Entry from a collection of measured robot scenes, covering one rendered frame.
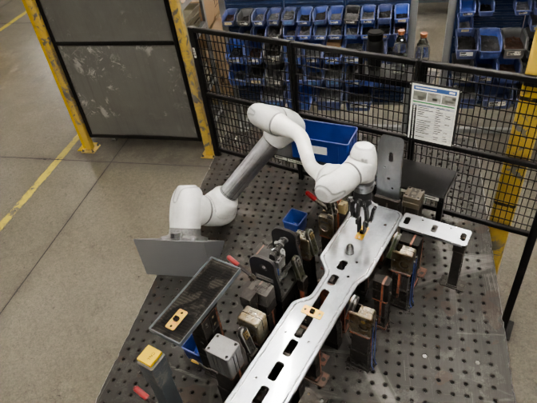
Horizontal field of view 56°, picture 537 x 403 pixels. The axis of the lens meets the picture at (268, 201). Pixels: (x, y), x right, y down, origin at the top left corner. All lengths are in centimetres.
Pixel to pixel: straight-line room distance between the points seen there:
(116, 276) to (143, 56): 174
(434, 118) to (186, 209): 123
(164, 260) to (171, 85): 210
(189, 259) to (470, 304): 129
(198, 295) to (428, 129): 130
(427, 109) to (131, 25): 253
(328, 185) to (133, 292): 205
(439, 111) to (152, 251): 148
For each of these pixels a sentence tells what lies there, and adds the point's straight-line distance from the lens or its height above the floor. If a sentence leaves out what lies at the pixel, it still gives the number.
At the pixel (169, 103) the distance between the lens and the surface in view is 443.
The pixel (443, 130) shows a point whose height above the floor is 123.
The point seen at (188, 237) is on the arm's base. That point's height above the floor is 91.
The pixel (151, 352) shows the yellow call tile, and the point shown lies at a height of 116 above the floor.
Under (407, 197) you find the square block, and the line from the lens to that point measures 233.
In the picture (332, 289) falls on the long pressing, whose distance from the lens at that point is 202.
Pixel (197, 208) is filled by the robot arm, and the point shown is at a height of 97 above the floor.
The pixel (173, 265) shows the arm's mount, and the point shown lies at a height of 78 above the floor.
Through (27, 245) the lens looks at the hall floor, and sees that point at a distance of 429.
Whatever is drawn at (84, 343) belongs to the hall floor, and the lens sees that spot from 343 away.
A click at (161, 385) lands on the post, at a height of 104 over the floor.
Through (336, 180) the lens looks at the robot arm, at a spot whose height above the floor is 142.
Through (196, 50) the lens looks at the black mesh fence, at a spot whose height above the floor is 142.
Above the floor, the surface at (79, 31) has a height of 115.
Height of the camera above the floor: 256
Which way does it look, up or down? 40 degrees down
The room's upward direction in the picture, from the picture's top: 8 degrees counter-clockwise
